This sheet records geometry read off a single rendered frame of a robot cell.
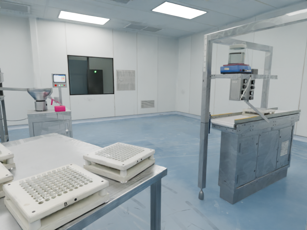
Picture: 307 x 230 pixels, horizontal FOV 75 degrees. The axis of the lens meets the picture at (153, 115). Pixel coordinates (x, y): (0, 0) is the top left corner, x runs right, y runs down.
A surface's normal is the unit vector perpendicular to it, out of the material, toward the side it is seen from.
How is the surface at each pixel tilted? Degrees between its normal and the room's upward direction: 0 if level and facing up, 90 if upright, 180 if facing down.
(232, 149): 90
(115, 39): 90
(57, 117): 90
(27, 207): 0
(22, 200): 0
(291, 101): 90
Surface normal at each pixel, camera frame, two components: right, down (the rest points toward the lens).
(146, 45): 0.52, 0.14
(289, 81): -0.86, 0.08
